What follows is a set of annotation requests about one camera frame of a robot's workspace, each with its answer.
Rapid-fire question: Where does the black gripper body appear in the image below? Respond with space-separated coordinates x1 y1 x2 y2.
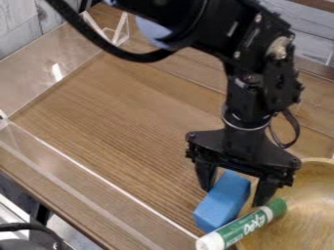
186 127 302 188

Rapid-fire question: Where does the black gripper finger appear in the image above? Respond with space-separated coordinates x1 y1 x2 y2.
196 161 217 191
252 176 281 207

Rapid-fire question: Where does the blue foam block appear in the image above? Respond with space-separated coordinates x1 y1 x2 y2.
194 171 252 232

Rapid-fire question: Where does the brown wooden bowl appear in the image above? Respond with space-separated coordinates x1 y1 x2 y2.
237 158 334 250

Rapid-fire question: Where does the green white expo marker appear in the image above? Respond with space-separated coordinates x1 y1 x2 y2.
196 197 288 250

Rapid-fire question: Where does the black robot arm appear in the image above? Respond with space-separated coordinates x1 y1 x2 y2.
46 0 305 206

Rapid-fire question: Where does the black metal table frame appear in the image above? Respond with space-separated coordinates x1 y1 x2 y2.
0 173 75 250

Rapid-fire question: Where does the black cable bottom left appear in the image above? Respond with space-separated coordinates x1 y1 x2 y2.
0 222 67 250

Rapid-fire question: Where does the clear acrylic tray wall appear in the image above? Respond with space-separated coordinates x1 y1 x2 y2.
0 10 334 250

